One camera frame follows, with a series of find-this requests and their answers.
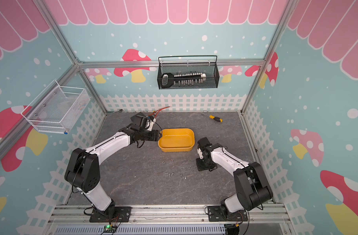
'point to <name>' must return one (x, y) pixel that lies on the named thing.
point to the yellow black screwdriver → (216, 118)
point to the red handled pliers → (158, 111)
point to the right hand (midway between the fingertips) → (202, 166)
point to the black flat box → (137, 118)
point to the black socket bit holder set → (168, 80)
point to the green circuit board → (108, 228)
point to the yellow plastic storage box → (177, 140)
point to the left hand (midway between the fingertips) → (157, 136)
